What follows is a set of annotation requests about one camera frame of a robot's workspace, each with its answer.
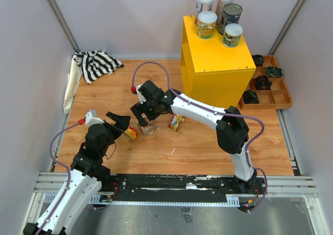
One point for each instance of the tall white lid can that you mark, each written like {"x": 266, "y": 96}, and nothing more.
{"x": 220, "y": 6}
{"x": 202, "y": 5}

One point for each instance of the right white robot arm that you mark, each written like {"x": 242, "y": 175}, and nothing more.
{"x": 231, "y": 129}

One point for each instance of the orange fruit can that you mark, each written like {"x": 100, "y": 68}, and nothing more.
{"x": 147, "y": 130}

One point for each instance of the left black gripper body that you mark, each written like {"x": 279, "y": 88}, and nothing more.
{"x": 113, "y": 132}

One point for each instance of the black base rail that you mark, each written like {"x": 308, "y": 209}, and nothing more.
{"x": 178, "y": 189}

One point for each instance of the striped black white cloth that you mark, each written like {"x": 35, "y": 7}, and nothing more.
{"x": 95, "y": 64}

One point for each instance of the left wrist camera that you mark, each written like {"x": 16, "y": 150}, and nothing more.
{"x": 91, "y": 118}

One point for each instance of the dark green item tray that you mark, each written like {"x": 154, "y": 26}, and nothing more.
{"x": 273, "y": 72}

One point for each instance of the dark brown can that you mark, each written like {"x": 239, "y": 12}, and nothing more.
{"x": 230, "y": 14}

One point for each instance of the red yellow fish tin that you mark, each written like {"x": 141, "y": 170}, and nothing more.
{"x": 130, "y": 134}

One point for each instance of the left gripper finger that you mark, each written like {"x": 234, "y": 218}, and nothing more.
{"x": 123, "y": 122}
{"x": 114, "y": 117}

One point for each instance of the wooden compartment tray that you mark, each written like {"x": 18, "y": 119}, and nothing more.
{"x": 277, "y": 97}

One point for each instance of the black item lower tray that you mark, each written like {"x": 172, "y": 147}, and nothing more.
{"x": 250, "y": 97}

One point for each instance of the black item top tray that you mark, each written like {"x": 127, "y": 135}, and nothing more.
{"x": 258, "y": 60}

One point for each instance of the black item middle tray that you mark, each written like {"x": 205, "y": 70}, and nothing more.
{"x": 262, "y": 83}

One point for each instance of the white lid yellow can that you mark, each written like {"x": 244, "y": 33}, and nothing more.
{"x": 206, "y": 24}

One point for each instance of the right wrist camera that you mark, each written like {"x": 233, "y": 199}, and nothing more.
{"x": 141, "y": 97}

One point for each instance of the yellow cabinet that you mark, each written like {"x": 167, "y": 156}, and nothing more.
{"x": 211, "y": 72}

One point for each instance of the green fruit can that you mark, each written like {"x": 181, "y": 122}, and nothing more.
{"x": 232, "y": 34}

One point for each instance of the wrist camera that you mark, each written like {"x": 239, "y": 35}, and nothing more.
{"x": 91, "y": 118}
{"x": 141, "y": 97}

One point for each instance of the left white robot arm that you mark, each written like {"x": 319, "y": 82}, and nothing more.
{"x": 85, "y": 177}

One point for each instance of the cream cloth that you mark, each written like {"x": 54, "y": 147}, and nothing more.
{"x": 74, "y": 78}

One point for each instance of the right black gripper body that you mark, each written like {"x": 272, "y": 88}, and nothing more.
{"x": 149, "y": 108}

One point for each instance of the black item tray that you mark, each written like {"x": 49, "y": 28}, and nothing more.
{"x": 262, "y": 83}
{"x": 250, "y": 97}
{"x": 258, "y": 60}

